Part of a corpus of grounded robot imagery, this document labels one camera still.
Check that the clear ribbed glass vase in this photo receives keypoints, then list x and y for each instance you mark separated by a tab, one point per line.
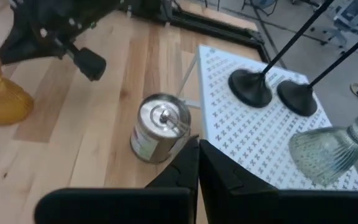
322	152

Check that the white perforated metal shelf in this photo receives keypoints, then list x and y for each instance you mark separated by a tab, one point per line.
244	140

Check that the black aluminium table frame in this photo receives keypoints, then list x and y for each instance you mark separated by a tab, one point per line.
213	26

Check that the amber ribbed glass candle holder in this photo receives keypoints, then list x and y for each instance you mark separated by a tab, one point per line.
2	99

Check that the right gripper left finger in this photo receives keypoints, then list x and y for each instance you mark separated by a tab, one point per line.
185	171

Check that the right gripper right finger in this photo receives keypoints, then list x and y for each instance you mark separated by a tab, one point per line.
216	174

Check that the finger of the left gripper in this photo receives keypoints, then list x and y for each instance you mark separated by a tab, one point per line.
26	49

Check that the silver candle tin green label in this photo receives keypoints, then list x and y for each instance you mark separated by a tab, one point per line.
157	130

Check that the grey office chair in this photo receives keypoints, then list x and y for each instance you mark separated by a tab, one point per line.
353	18

